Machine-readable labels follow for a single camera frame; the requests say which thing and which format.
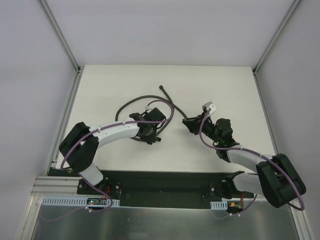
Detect dark corrugated flexible hose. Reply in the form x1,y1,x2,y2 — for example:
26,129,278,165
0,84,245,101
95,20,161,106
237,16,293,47
115,84,188,142

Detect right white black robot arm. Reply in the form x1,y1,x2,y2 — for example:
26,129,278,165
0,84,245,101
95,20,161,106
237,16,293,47
182,114,306,211

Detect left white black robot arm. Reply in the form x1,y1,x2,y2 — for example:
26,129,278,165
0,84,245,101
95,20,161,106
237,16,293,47
58,107,167,195

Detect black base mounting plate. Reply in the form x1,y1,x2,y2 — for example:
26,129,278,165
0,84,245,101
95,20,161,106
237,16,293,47
76,170,254,209

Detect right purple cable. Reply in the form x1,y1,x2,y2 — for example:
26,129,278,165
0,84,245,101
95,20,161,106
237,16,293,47
198,111,306,217

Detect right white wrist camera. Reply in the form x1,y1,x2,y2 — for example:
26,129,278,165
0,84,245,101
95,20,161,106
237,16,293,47
202,101,217,116

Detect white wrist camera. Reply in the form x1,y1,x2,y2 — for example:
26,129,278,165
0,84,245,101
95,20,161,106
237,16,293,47
202,101,217,116
145,105,153,111

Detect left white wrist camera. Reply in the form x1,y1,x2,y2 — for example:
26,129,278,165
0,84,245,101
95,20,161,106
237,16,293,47
145,105,153,111

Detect right white cable duct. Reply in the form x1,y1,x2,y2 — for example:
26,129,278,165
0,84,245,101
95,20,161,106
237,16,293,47
210,200,228,211

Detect white cable duct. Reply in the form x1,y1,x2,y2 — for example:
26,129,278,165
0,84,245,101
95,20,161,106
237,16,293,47
42,196,120,208
210,200,228,211

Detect left aluminium frame post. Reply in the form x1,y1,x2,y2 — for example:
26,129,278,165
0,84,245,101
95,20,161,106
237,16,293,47
38,0,85,75

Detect aluminium frame post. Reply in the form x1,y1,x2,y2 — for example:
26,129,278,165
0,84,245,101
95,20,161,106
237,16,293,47
38,0,85,75
252,0,302,75

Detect left white cable duct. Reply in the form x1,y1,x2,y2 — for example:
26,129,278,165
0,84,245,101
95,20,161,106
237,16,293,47
42,196,120,208

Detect right aluminium frame post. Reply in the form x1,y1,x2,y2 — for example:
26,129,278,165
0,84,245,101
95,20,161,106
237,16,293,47
252,0,302,75

